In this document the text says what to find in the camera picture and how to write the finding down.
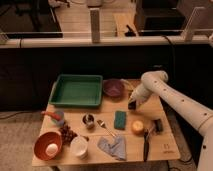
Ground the bunch of dark grapes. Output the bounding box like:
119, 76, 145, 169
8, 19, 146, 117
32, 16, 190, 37
59, 124, 77, 145

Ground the black eraser block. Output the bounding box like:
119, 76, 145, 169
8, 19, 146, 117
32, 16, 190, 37
128, 101, 136, 110

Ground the blue folded cloth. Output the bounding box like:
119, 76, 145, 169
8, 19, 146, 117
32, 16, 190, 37
97, 136, 126, 161

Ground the white cup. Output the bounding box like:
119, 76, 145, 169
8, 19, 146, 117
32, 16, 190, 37
70, 136, 88, 159

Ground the white metal railing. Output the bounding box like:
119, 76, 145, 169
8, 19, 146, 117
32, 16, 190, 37
0, 9, 213, 48

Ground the small metal cup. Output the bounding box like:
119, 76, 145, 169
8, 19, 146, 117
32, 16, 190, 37
82, 114, 94, 129

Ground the small dark block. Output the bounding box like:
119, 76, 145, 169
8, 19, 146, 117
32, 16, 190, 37
154, 119, 163, 132

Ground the purple bowl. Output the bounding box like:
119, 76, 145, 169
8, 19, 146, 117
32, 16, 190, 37
103, 79, 124, 97

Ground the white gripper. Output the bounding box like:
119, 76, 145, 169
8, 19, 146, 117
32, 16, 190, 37
129, 84, 150, 103

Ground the wooden spatula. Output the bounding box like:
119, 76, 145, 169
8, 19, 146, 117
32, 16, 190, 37
121, 79, 135, 91

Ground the orange bowl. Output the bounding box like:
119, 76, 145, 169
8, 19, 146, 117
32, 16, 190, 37
33, 131, 63, 162

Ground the metal spoon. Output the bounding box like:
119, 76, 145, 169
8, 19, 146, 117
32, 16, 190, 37
97, 120, 116, 138

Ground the green sponge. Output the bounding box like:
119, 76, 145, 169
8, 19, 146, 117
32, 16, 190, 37
114, 111, 126, 130

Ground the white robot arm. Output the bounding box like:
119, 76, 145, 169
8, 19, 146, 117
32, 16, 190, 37
129, 70, 213, 171

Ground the white egg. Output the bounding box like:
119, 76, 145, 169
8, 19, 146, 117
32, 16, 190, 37
46, 144, 58, 156

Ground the yellow round fruit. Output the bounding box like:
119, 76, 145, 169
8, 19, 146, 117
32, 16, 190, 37
131, 120, 144, 135

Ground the green plastic tray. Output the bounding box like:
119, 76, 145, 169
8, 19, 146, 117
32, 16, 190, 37
49, 74, 103, 108

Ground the teal cup with carrot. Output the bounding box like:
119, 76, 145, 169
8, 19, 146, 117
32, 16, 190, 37
42, 111, 64, 126

